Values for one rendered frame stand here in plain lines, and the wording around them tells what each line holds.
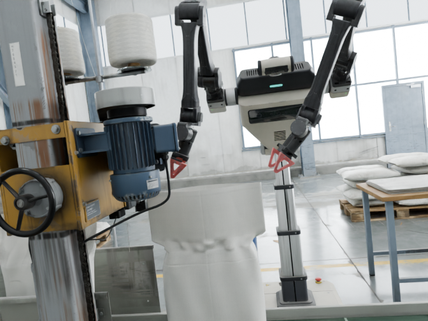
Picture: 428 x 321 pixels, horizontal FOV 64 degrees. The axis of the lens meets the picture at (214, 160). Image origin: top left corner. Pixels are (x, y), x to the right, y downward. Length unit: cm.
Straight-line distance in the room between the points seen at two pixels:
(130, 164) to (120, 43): 41
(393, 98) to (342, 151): 181
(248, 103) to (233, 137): 769
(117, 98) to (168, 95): 872
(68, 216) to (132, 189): 19
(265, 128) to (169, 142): 81
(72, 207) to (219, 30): 899
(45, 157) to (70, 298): 41
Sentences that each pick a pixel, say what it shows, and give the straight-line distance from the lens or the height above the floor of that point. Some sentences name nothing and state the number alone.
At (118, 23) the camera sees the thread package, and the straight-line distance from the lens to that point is 124.
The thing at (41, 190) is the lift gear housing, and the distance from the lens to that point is 105.
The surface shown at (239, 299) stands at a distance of 144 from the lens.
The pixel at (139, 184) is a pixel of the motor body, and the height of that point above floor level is 113.
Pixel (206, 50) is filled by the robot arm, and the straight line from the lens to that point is 151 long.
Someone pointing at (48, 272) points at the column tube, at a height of 91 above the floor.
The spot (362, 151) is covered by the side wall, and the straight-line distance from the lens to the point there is 974.
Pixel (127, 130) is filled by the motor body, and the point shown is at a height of 129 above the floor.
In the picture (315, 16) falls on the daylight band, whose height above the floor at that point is 407.
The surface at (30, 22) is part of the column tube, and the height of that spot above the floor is 162.
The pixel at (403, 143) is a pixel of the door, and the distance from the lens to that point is 997.
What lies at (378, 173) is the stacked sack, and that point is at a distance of 471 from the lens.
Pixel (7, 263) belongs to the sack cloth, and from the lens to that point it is 171.
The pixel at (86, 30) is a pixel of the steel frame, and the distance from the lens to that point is 1062.
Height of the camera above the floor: 124
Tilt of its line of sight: 4 degrees down
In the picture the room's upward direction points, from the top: 6 degrees counter-clockwise
